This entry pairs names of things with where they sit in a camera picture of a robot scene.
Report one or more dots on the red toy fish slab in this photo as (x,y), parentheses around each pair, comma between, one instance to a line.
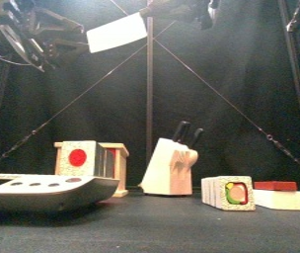
(275,185)

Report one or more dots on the wooden box with red dot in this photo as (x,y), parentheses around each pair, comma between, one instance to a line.
(120,164)

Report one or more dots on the thin vertical metal pole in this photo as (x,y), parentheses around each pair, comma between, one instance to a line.
(150,99)

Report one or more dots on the toy maki roll green filling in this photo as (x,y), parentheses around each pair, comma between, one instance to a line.
(237,192)

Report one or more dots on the toy sushi roll red centre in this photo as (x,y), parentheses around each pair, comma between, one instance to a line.
(78,158)

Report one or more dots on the pale wooden knife block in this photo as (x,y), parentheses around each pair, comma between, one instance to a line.
(168,168)

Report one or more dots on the white toy rice block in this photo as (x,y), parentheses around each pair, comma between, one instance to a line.
(281,200)

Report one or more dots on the toy cleaver white blade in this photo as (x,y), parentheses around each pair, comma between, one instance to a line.
(115,33)

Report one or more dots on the dark slanted frame post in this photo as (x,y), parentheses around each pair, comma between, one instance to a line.
(298,99)

